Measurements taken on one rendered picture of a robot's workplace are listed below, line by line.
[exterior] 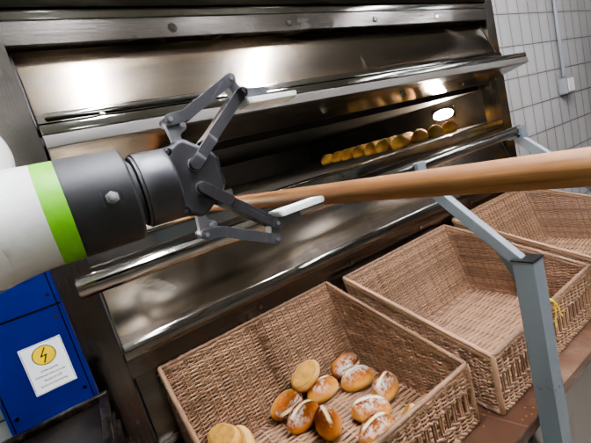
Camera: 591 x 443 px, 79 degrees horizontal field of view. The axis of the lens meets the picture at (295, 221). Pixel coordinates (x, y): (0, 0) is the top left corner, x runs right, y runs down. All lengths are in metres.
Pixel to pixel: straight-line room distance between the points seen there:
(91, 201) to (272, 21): 0.96
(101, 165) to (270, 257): 0.77
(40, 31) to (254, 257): 0.72
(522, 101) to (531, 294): 1.49
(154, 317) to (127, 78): 0.58
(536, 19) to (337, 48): 1.37
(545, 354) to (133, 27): 1.16
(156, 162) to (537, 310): 0.74
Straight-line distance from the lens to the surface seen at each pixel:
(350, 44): 1.40
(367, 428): 0.94
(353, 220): 1.24
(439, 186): 0.39
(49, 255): 0.36
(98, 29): 1.04
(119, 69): 1.03
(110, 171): 0.35
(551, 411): 0.99
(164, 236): 0.96
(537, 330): 0.88
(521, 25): 2.34
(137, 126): 0.83
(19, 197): 0.35
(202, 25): 1.11
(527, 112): 2.24
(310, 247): 1.13
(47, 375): 0.97
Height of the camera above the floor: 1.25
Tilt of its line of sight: 9 degrees down
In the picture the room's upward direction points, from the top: 15 degrees counter-clockwise
